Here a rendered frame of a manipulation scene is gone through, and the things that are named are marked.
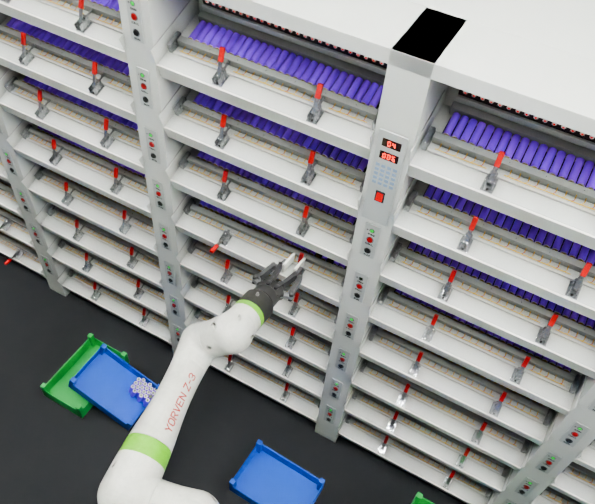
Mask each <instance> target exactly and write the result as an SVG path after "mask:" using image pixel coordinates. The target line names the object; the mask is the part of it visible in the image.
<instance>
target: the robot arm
mask: <svg viewBox="0 0 595 504"><path fill-rule="evenodd" d="M294 259H295V253H293V254H292V255H291V256H290V257H289V258H288V259H287V260H286V259H284V260H283V261H282V262H281V261H279V263H278V264H276V263H275V262H272V263H271V264H270V265H268V266H267V267H266V268H265V269H263V270H262V271H261V272H260V273H258V274H256V275H253V278H252V284H256V285H257V286H256V287H255V288H254V289H250V290H248V291H247V292H246V293H245V294H244V295H243V296H242V297H241V298H240V299H239V300H238V301H237V302H236V303H235V304H234V305H233V306H232V307H231V308H230V309H229V310H227V311H226V312H224V313H222V314H221V315H219V316H217V317H215V318H212V319H210V320H207V321H203V322H198V323H194V324H191V325H190V326H188V327H187V328H186V329H185V330H184V331H183V333H182V335H181V338H180V340H179V343H178V346H177V349H176V351H175V354H174V356H173V358H172V361H171V363H170V365H169V367H168V370H167V372H166V374H165V376H164V378H163V380H162V382H161V383H160V385H159V387H158V389H157V391H156V392H155V394H154V396H153V398H152V399H151V401H150V403H149V404H148V406H147V407H146V409H145V410H144V412H143V413H142V415H141V416H140V418H139V419H138V421H137V422H136V424H135V426H134V427H133V429H132V430H131V432H130V433H129V435H128V436H127V438H126V440H125V441H124V443H123V444H122V446H121V448H120V449H119V451H118V453H117V454H116V456H115V458H114V460H113V461H112V463H111V465H110V467H109V468H108V470H107V472H106V474H105V476H104V478H103V479H102V481H101V483H100V485H99V488H98V493H97V501H98V504H219V503H218V501H217V500H216V498H215V497H214V496H212V495H211V494H210V493H208V492H206V491H203V490H199V489H194V488H189V487H185V486H181V485H178V484H175V483H172V482H169V481H166V480H163V479H162V477H163V475H164V472H165V469H166V467H167V464H168V462H169V459H170V456H171V454H172V451H173V448H174V445H175V442H176V440H177V437H178V434H179V431H180V428H181V425H182V422H183V420H184V417H185V414H186V412H187V409H188V407H189V405H190V402H191V400H192V398H193V396H194V394H195V391H196V389H197V387H198V385H199V383H200V382H201V380H202V378H203V376H204V374H205V372H206V371H207V369H208V367H209V365H210V364H211V362H212V361H213V359H214V358H217V357H220V356H225V355H232V354H238V353H241V352H243V351H244V350H246V349H247V348H248V347H249V345H250V344H251V342H252V340H253V337H254V335H255V334H256V332H257V331H258V330H259V328H260V327H261V326H262V325H263V324H264V323H265V321H266V320H267V319H268V318H269V317H270V316H271V314H272V313H273V307H274V306H275V305H276V304H277V303H278V301H280V300H282V299H283V298H285V299H288V301H290V302H291V301H292V299H293V295H294V293H295V292H296V290H297V289H298V287H299V285H300V284H301V282H302V277H303V275H300V274H301V273H302V270H303V266H304V264H305V260H306V258H305V257H304V258H303V259H302V260H301V261H300V262H299V263H298V264H297V265H296V266H295V268H294V269H293V273H292V274H290V275H289V276H288V277H287V278H285V279H284V280H283V281H282V280H281V281H280V282H279V283H278V282H275V280H276V279H277V277H278V275H279V274H280V272H284V271H285V270H286V269H287V268H288V267H289V266H290V265H291V264H292V262H293V261H294ZM273 271H274V272H273ZM272 272H273V273H272ZM271 273H272V275H271V276H270V277H269V279H268V280H265V281H262V280H263V279H265V278H266V277H267V276H268V275H269V274H271ZM294 281H295V282H294ZM293 282H294V283H293ZM291 283H293V285H292V286H291V288H290V291H289V290H288V292H286V293H285V294H284V289H285V288H286V287H288V286H289V285H290V284H291Z"/></svg>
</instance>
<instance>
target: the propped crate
mask: <svg viewBox="0 0 595 504"><path fill-rule="evenodd" d="M106 347H107V345H106V344H104V343H103V344H102V345H101V346H100V348H99V349H98V351H97V352H96V353H95V354H94V355H93V356H92V357H91V358H90V359H89V361H88V362H87V363H86V364H85V365H84V366H83V367H82V368H81V369H80V371H79V372H78V373H77V374H76V375H75V376H74V377H72V378H71V379H70V381H69V385H68V387H70V388H71V389H73V390H74V391H75V392H77V393H78V394H79V395H81V396H82V397H83V398H85V399H86V400H87V401H89V402H90V403H91V404H93V405H94V406H95V407H97V408H98V409H99V410H101V411H102V412H104V413H105V414H106V415H108V416H109V417H110V418H112V419H113V420H114V421H116V422H117V423H118V424H120V425H121V426H122V427H124V428H125V429H126V430H128V431H129V430H130V428H131V427H132V426H133V425H134V423H135V422H136V421H137V419H138V418H139V417H140V416H141V414H142V413H143V412H144V410H145V409H146V407H147V406H148V404H149V403H150V402H149V403H148V404H147V405H146V407H144V406H143V402H141V401H140V402H137V398H136V397H135V396H134V397H131V396H130V394H131V393H129V388H130V386H131V385H132V384H133V383H134V381H136V379H137V378H138V377H140V378H141V379H142V378H145V379H146V381H145V382H147V384H148V383H152V386H151V387H153V388H156V389H158V387H159V385H160V384H158V385H157V384H155V383H154V382H152V381H151V380H150V379H148V378H147V377H146V376H144V375H143V374H142V373H140V372H139V371H138V370H136V369H135V368H134V367H132V366H131V365H130V364H128V363H127V362H126V361H124V360H123V359H121V358H120V357H119V356H117V355H116V354H115V353H113V352H112V351H111V350H109V349H108V348H106Z"/></svg>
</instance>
